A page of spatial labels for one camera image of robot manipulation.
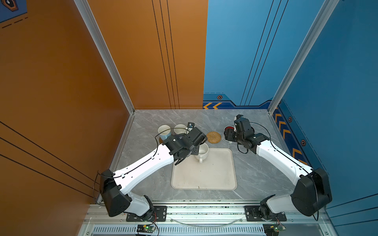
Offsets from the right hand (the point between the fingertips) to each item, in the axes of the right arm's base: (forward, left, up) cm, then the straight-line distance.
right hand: (227, 133), depth 86 cm
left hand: (-11, +20, +5) cm, 23 cm away
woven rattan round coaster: (+8, +6, -15) cm, 18 cm away
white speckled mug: (-3, +14, -16) cm, 21 cm away
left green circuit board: (-44, +44, -18) cm, 65 cm away
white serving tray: (-17, +6, -17) cm, 24 cm away
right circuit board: (-45, -18, -18) cm, 52 cm away
